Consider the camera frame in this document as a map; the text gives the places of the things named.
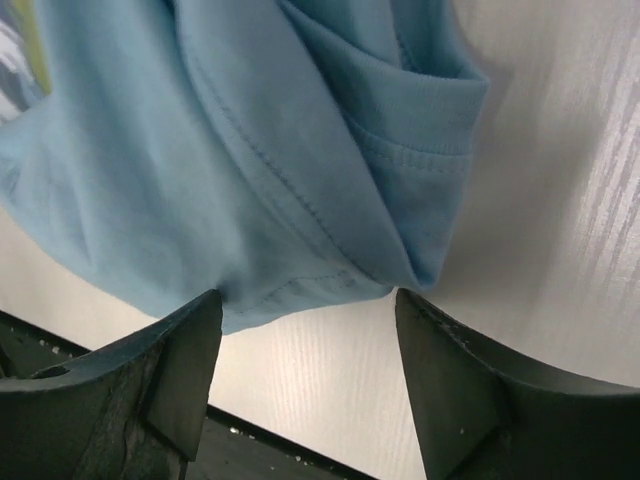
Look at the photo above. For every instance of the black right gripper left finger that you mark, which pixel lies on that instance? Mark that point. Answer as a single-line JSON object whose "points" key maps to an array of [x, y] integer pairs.
{"points": [[133, 409]]}

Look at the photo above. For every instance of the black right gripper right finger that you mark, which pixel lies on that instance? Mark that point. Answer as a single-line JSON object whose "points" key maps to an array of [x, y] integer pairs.
{"points": [[482, 410]]}

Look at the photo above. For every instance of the light blue t shirt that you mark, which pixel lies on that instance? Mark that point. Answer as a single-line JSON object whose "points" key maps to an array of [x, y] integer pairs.
{"points": [[289, 154]]}

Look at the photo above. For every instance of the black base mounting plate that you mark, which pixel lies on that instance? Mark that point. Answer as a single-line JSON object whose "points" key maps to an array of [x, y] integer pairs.
{"points": [[230, 448]]}

